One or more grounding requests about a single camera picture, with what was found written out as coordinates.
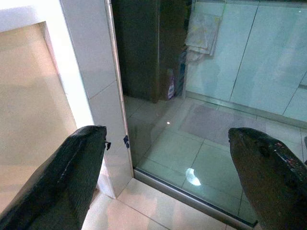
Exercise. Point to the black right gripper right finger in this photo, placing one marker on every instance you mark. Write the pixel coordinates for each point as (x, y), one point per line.
(271, 172)

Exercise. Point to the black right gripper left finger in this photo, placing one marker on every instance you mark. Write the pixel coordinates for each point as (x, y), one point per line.
(57, 182)

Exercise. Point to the grey floor mat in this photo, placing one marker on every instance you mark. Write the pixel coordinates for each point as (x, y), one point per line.
(218, 124)

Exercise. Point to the sliding glass door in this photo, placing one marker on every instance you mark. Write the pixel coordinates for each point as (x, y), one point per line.
(192, 115)

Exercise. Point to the white kitchen cabinet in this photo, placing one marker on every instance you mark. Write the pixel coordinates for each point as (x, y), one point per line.
(254, 55)

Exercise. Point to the white hanging cloth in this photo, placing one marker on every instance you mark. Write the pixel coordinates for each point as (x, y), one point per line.
(202, 33)

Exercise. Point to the dark wooden cabinet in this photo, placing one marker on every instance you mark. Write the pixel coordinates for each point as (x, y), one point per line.
(146, 48)

